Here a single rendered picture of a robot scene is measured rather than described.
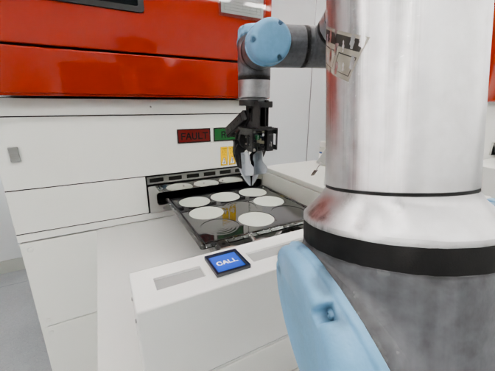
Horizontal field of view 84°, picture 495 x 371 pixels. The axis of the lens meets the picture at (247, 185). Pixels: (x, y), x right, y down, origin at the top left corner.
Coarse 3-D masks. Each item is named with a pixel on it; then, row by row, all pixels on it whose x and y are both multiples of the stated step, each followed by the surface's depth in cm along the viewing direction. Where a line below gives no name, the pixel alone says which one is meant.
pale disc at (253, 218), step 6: (240, 216) 77; (246, 216) 77; (252, 216) 77; (258, 216) 77; (264, 216) 77; (270, 216) 77; (246, 222) 73; (252, 222) 73; (258, 222) 73; (264, 222) 73; (270, 222) 73
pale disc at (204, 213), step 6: (192, 210) 81; (198, 210) 81; (204, 210) 81; (210, 210) 81; (216, 210) 81; (222, 210) 81; (192, 216) 77; (198, 216) 76; (204, 216) 76; (210, 216) 76; (216, 216) 76
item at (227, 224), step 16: (272, 192) 98; (192, 208) 83; (224, 208) 83; (240, 208) 83; (256, 208) 83; (272, 208) 83; (288, 208) 83; (304, 208) 83; (192, 224) 72; (208, 224) 72; (224, 224) 72; (240, 224) 72; (272, 224) 72; (208, 240) 63
